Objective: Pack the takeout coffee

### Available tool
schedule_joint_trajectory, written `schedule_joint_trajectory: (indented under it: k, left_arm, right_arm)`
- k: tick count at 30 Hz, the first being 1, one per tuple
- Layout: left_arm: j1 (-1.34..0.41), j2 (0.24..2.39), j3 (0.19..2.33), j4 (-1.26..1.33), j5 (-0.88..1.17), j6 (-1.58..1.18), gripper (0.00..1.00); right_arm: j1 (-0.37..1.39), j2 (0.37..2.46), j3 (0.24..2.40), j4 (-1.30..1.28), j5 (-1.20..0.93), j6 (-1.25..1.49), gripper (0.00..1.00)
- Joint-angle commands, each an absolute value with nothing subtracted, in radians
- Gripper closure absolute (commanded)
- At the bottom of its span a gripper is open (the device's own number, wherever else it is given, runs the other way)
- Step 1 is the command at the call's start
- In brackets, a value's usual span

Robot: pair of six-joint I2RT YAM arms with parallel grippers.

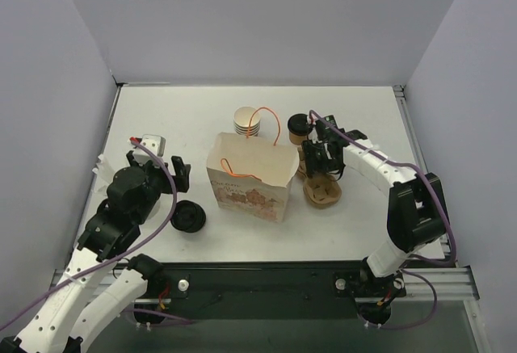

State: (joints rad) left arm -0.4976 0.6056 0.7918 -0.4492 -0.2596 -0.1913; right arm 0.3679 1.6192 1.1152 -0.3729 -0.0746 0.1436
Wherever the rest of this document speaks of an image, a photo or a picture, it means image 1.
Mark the paper bag with orange handles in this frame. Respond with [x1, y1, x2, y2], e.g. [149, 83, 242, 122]
[206, 115, 300, 223]

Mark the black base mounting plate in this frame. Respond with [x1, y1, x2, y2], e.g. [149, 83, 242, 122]
[133, 261, 406, 326]

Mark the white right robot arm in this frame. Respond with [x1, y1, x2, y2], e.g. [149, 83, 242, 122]
[302, 111, 450, 295]

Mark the stack of black cup lids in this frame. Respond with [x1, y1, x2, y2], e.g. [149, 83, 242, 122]
[170, 200, 206, 233]

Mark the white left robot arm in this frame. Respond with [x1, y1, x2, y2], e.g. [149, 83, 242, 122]
[1, 145, 191, 352]

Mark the black cup lid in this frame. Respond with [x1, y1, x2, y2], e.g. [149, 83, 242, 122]
[288, 113, 313, 137]

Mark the brown paper cup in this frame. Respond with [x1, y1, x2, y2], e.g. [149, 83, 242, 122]
[289, 132, 307, 146]

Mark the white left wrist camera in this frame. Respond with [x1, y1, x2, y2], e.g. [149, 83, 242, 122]
[129, 134, 166, 165]

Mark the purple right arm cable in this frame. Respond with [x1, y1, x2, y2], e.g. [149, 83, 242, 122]
[309, 109, 460, 330]

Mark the stack of brown paper cups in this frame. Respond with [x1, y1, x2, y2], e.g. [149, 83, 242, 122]
[233, 106, 261, 136]

